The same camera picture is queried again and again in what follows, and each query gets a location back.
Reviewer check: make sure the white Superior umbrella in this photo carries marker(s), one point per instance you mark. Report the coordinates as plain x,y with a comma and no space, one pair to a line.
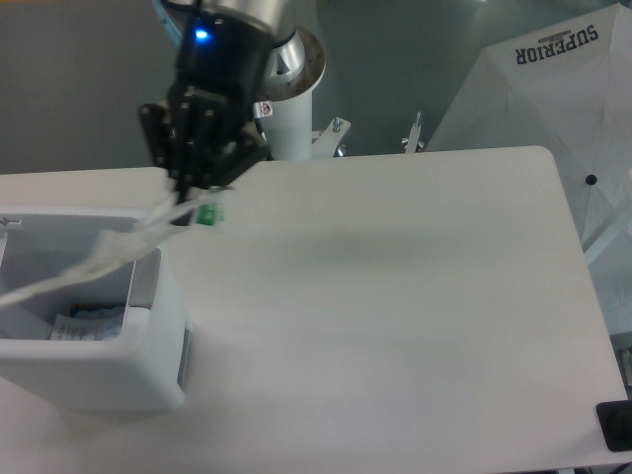
566,88

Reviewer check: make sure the white plastic bag green strip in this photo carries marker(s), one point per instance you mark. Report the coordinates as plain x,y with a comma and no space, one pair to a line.
112,250

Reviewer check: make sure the paper trash inside can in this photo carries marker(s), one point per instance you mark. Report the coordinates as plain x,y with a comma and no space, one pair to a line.
86,325

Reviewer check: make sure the black device at table edge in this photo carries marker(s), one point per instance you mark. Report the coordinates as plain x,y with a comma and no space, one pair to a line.
615,422

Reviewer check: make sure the white trash can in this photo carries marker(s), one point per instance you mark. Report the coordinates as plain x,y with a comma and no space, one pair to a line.
115,344

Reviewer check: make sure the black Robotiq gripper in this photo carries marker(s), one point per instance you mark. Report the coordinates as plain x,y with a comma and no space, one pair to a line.
220,68

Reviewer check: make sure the metal clamp bolt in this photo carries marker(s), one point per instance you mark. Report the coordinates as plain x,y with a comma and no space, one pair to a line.
412,143

